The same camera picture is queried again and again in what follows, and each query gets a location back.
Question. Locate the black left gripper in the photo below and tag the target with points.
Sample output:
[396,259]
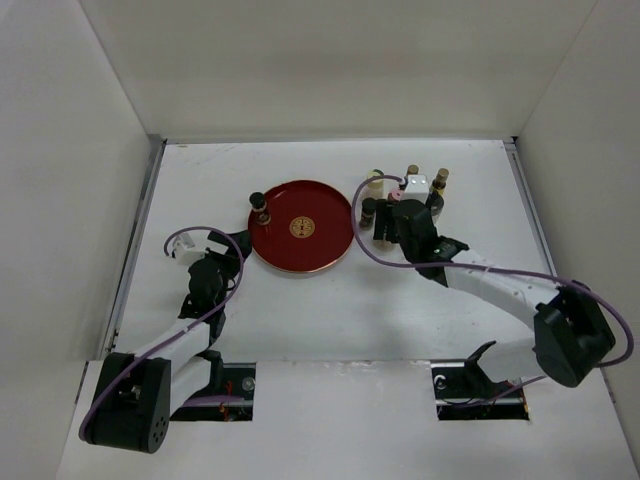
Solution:
[231,261]

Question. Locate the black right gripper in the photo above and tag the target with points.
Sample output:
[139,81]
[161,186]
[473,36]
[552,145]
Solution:
[385,213]

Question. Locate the black cap spice bottle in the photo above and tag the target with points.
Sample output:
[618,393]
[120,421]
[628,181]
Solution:
[367,215]
[259,208]

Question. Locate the pink cap spice jar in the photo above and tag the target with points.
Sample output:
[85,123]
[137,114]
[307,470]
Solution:
[395,195]

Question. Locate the cream cap spice jar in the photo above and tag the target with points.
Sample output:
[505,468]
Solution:
[375,188]

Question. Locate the black knob glass dispenser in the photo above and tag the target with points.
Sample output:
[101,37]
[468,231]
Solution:
[382,240]
[435,205]

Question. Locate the yellow label oil bottle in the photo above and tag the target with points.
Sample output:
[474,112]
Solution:
[439,182]
[412,170]

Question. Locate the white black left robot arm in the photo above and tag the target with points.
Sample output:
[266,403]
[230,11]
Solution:
[178,375]

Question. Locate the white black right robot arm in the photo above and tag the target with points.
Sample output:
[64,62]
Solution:
[569,333]

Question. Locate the red round tray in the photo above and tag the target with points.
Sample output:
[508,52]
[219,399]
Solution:
[310,228]

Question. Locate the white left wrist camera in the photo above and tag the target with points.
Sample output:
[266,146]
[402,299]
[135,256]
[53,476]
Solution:
[183,248]

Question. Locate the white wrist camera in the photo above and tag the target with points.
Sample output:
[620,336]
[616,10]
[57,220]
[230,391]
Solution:
[183,248]
[416,188]

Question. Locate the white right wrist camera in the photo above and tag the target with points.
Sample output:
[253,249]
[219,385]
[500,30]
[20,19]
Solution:
[416,188]

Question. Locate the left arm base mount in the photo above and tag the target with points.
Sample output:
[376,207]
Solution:
[229,398]

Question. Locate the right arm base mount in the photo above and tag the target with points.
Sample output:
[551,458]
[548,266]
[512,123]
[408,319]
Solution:
[464,393]

